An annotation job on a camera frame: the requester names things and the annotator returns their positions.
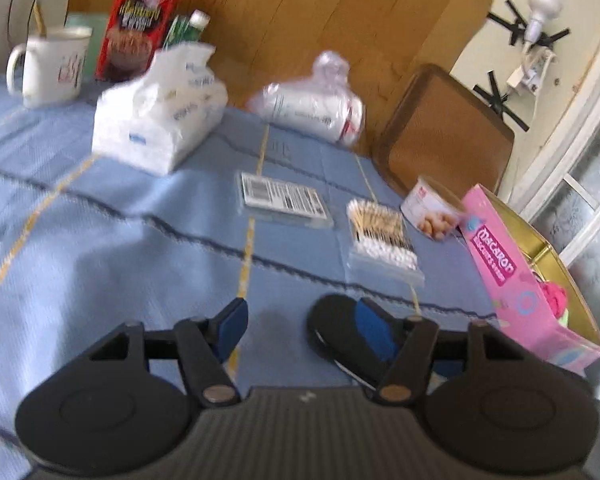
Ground pink fluffy item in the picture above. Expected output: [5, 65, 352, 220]
[537, 280, 571, 318]

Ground teal box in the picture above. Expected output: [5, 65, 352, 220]
[65, 12, 112, 78]

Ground white power strip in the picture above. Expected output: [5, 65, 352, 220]
[507, 47, 556, 93]

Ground white window frame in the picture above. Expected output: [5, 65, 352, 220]
[510, 35, 600, 281]

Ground pink tin box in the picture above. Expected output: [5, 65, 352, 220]
[457, 183, 600, 376]

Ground round printed snack can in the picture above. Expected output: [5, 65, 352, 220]
[400, 175, 468, 243]

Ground green bottle with white cap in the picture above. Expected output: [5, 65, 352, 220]
[162, 9, 211, 53]

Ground clear plastic bag of cotton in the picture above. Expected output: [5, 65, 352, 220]
[245, 50, 367, 148]

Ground white tissue pack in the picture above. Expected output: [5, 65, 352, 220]
[91, 42, 229, 177]

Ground wooden cotton swab pack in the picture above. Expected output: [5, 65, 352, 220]
[346, 199, 426, 288]

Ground small labelled clear box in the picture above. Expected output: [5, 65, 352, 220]
[239, 171, 335, 231]

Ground white enamel mug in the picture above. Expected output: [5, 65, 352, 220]
[6, 26, 93, 109]

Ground blue striped tablecloth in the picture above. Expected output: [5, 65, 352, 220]
[0, 72, 501, 480]

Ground white light bulb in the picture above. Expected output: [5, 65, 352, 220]
[522, 0, 568, 46]

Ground wood pattern wall sheet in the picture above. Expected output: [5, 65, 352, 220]
[67, 0, 501, 111]

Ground black oval pouch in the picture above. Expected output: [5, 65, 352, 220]
[306, 294, 406, 392]

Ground crossed black tape strips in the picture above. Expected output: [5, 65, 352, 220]
[472, 71, 531, 133]
[487, 0, 571, 47]

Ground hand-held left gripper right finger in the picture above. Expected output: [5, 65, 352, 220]
[355, 297, 527, 406]

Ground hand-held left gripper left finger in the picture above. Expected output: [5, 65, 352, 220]
[87, 297, 250, 408]

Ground spoon handle in mug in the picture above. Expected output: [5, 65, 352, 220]
[32, 2, 49, 38]

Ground red printed box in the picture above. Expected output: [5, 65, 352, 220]
[95, 0, 191, 83]

